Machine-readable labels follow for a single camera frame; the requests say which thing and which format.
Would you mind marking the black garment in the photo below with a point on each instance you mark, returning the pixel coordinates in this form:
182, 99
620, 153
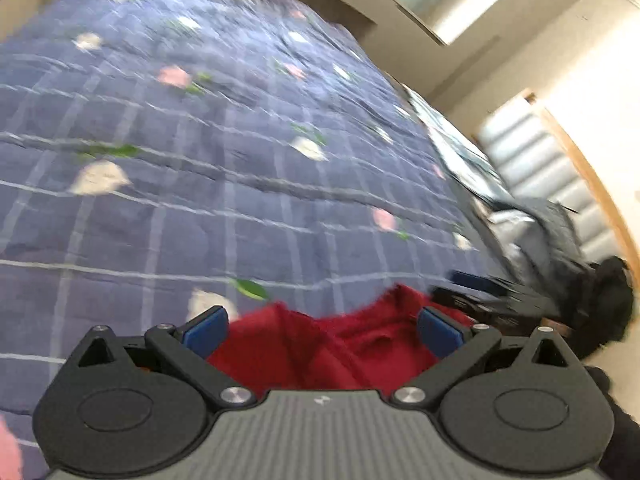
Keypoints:
607, 310

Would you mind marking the dark red garment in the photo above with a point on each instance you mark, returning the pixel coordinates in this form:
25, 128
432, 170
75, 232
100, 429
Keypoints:
376, 347

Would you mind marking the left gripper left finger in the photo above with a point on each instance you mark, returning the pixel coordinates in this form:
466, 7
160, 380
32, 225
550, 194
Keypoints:
206, 332

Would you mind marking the blue plaid floral quilt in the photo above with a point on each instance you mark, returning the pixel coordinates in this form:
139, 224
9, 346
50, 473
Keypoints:
156, 154

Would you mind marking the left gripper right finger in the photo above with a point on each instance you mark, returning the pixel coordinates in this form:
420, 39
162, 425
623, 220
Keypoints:
439, 333

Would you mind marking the grey jacket pile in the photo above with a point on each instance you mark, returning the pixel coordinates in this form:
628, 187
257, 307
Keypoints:
539, 242

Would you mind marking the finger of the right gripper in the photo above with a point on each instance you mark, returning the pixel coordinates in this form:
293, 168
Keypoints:
471, 281

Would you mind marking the light blue folded cloth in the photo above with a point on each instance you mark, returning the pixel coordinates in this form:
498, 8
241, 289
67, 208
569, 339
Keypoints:
463, 159

